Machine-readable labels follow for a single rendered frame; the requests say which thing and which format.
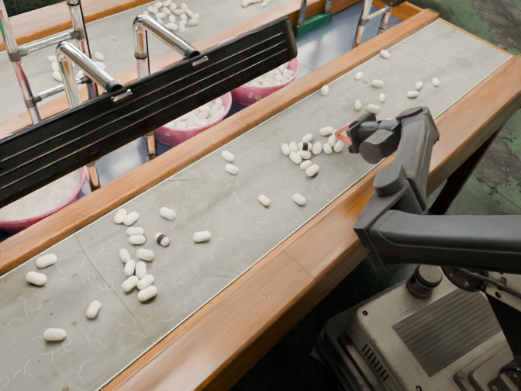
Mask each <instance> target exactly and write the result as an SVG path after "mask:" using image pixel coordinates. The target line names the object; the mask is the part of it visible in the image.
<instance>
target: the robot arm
mask: <svg viewBox="0 0 521 391"><path fill-rule="evenodd" d="M395 118H396V119H390V120H376V117H375V114H374V113H365V114H363V115H362V116H360V117H359V118H356V119H354V120H352V121H351V122H349V123H348V124H346V125H345V126H343V127H341V128H340V129H338V130H337V131H335V132H334V134H335V137H336V138H338V139H340V140H342V141H343V142H345V143H346V144H348V145H349V147H348V150H349V152H350V154H359V153H360V154H361V157H362V158H363V159H364V160H365V161H366V162H368V163H370V164H377V163H378V162H380V161H381V160H382V159H383V158H385V157H388V156H389V155H391V154H392V153H393V152H394V151H396V150H397V151H396V154H395V159H394V161H393V164H392V166H389V167H387V168H384V169H381V170H380V171H378V173H377V174H376V177H375V180H374V183H373V187H374V190H375V192H374V193H373V195H372V196H371V197H370V198H369V200H368V201H367V204H366V205H365V207H364V209H363V210H362V212H361V214H360V215H359V217H358V219H357V221H356V223H355V224H354V226H353V229H354V232H355V233H357V235H358V237H359V239H360V241H361V243H362V245H363V247H365V248H367V251H366V253H367V255H368V257H369V258H370V260H371V263H372V265H373V268H374V270H375V271H376V272H381V273H387V272H388V271H389V270H390V269H391V268H392V267H393V266H396V265H403V264H421V265H435V266H443V267H450V268H463V269H470V270H479V271H486V272H499V273H506V274H514V275H521V215H426V214H425V213H424V211H425V210H426V205H427V201H426V183H427V179H428V174H429V169H430V159H431V154H432V149H433V145H435V143H436V142H437V141H439V139H440V133H439V131H438V129H437V127H436V124H435V122H434V120H433V117H432V115H431V113H430V110H429V108H428V106H424V107H422V106H417V107H415V108H411V109H406V110H403V111H402V112H401V113H400V114H398V115H397V116H396V117H395ZM345 130H346V133H347V135H343V134H341V133H342V132H343V131H345Z"/></svg>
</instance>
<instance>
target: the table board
mask: <svg viewBox="0 0 521 391"><path fill-rule="evenodd" d="M372 5H375V6H377V7H379V8H380V9H383V7H385V6H386V4H384V3H382V2H380V1H378V0H373V1H372ZM421 11H423V9H421V8H419V7H417V6H415V5H413V4H411V3H409V2H404V3H402V4H401V5H398V6H396V7H394V8H392V11H391V14H392V15H394V16H396V17H398V18H400V19H401V20H403V21H406V20H407V19H409V18H410V17H412V16H414V15H416V14H418V13H419V12H421ZM438 19H439V20H440V21H442V22H444V23H446V24H447V25H449V26H452V27H453V28H455V29H458V30H460V31H461V32H463V33H466V34H467V35H469V36H472V37H474V38H475V39H477V40H480V41H481V42H483V43H486V44H488V45H489V46H491V47H494V48H495V49H497V50H500V51H502V52H503V53H505V54H508V55H509V56H512V57H515V55H513V54H511V53H509V52H507V51H505V50H503V49H501V48H499V47H497V46H495V45H493V44H491V43H489V42H487V41H485V40H483V39H481V38H479V37H477V36H475V35H473V34H471V33H469V32H467V31H465V30H463V29H461V28H459V27H457V26H455V25H453V24H451V23H449V22H447V21H445V20H443V19H441V18H438Z"/></svg>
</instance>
